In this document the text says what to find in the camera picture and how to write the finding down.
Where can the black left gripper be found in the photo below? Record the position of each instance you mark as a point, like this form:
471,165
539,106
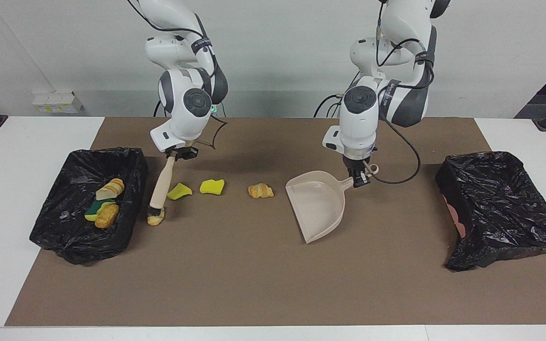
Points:
356,165

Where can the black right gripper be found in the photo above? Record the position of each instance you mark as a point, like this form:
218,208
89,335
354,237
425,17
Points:
185,153

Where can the beige hand brush black bristles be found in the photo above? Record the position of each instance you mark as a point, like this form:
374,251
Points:
163,182

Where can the yellow sponge wedge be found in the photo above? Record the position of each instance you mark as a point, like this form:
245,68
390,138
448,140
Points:
180,192

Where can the thick yellow sponge piece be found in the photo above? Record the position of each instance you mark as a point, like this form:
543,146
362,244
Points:
212,186

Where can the beige plastic dustpan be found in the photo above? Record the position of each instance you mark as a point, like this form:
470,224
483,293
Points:
318,203

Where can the striped croissant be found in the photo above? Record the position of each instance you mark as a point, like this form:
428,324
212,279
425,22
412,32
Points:
260,191
156,220

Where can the pale bread chunk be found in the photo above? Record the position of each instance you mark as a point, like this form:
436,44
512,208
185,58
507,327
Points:
109,190

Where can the brown corn cob bread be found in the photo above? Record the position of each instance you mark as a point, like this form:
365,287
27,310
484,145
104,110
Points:
107,217

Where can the yellow sponge piece green backing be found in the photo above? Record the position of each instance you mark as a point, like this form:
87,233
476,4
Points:
94,211

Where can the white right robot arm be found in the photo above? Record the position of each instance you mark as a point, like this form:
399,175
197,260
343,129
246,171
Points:
183,123

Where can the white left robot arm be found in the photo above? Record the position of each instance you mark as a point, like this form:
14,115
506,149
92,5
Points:
358,128

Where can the pink plastic bin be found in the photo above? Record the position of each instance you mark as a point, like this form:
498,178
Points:
455,218

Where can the black trash bag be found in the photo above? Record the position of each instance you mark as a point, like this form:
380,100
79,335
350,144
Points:
64,237
500,208

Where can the brown paper table mat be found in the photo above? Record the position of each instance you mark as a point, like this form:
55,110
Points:
230,284

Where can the white wall socket box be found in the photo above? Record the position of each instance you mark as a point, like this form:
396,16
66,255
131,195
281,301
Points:
55,102

